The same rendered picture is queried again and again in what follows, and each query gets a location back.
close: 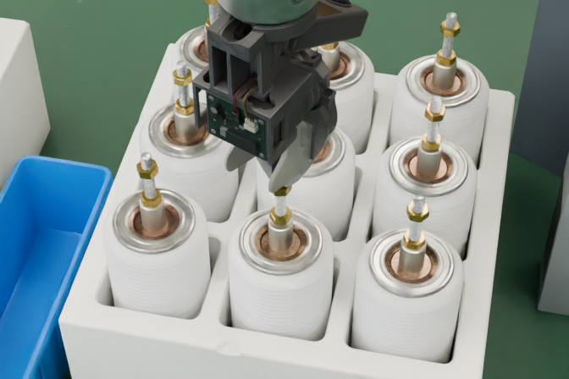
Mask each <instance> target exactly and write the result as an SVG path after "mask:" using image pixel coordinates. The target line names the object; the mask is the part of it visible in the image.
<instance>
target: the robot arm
mask: <svg viewBox="0 0 569 379"><path fill-rule="evenodd" d="M218 2H219V14H220V17H219V18H218V19H217V20H215V21H214V22H213V23H212V24H211V25H210V26H209V27H208V28H207V50H208V63H209V65H208V66H207V67H206V68H205V69H204V70H203V71H202V72H201V73H199V74H198V75H197V76H196V77H195V78H194V79H193V80H192V81H191V82H192V93H193V104H194V115H195V126H196V129H197V130H199V129H200V128H201V127H202V126H203V125H204V124H205V123H206V122H207V125H208V133H209V134H211V135H214V136H216V137H218V138H219V139H221V140H224V141H226V142H228V143H230V144H231V145H232V146H231V148H230V149H229V152H228V153H227V155H226V158H225V161H224V166H225V168H226V170H227V171H229V172H232V171H234V170H236V169H237V168H238V167H240V166H242V165H243V164H245V163H246V162H248V161H250V160H251V159H252V158H254V157H256V158H257V160H258V162H259V164H260V166H261V167H262V169H263V171H264V172H265V173H266V175H267V176H268V178H269V182H268V192H270V193H274V192H276V191H277V190H279V189H280V188H281V187H282V186H284V187H286V188H288V187H290V186H291V185H293V184H295V183H296V182H298V181H299V180H300V179H301V177H302V176H303V175H304V174H305V173H306V172H307V170H308V169H309V167H310V166H311V165H312V163H313V162H314V160H315V159H316V158H317V156H318V154H319V152H320V151H321V150H322V149H323V148H324V146H325V144H326V143H327V141H328V140H329V138H330V136H331V135H332V134H333V132H334V130H335V127H336V124H337V119H338V113H337V107H336V104H335V96H336V93H337V92H336V91H335V90H333V89H331V88H329V87H330V80H329V73H330V72H331V71H330V69H329V68H328V67H327V65H326V64H325V62H324V61H323V60H322V54H321V53H319V52H315V51H313V50H312V48H313V47H320V46H324V45H328V44H332V43H336V42H340V41H347V40H350V39H355V38H358V37H360V36H361V35H362V32H363V29H364V26H365V24H366V21H367V17H368V11H367V10H366V9H365V8H361V7H359V6H357V5H355V4H354V3H352V2H351V1H349V0H218ZM201 90H204V91H205V92H206V100H207V107H206V108H205V109H204V110H203V111H202V112H201V113H200V102H199V92H200V91H201Z"/></svg>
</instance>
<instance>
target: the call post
mask: <svg viewBox="0 0 569 379"><path fill-rule="evenodd" d="M537 308H538V310H541V311H546V312H551V313H556V314H562V315H567V316H569V153H568V157H567V160H566V166H565V170H564V173H563V177H562V180H561V186H560V189H559V193H558V196H557V200H556V203H555V209H554V213H553V217H552V220H551V224H550V230H549V233H548V237H547V240H546V244H545V247H544V253H543V257H542V261H541V266H540V276H539V295H538V305H537Z"/></svg>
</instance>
